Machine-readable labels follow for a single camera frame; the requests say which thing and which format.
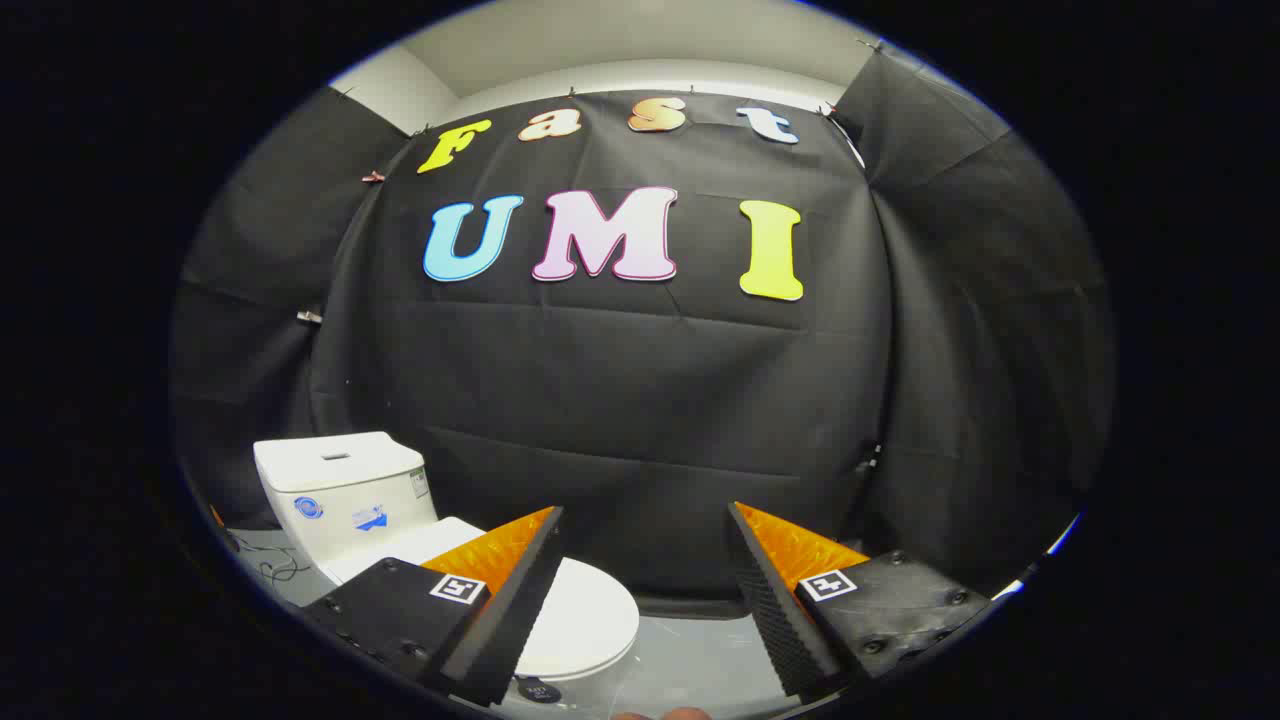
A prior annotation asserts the black backdrop cloth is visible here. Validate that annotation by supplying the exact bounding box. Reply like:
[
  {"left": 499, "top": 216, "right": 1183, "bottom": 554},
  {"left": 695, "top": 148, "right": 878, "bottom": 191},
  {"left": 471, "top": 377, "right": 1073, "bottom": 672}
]
[{"left": 170, "top": 50, "right": 1116, "bottom": 616}]

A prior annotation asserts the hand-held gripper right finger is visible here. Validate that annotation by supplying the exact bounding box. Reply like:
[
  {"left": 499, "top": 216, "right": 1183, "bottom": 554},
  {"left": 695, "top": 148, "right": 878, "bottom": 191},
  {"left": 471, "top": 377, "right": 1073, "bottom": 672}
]
[{"left": 726, "top": 501, "right": 993, "bottom": 701}]

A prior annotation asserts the white toilet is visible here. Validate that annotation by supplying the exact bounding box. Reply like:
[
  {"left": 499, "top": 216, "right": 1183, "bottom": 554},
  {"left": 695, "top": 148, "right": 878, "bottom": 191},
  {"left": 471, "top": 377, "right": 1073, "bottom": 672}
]
[{"left": 253, "top": 432, "right": 633, "bottom": 693}]

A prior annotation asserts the thin black floor cable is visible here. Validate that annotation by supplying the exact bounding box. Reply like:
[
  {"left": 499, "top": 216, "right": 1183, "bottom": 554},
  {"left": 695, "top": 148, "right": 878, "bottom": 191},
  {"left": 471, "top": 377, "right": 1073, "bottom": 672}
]
[{"left": 240, "top": 556, "right": 313, "bottom": 589}]

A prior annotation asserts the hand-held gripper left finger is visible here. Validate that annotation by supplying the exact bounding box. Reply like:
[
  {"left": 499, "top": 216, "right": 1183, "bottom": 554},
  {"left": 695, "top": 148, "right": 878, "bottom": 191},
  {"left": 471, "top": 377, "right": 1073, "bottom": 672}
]
[{"left": 300, "top": 506, "right": 567, "bottom": 707}]

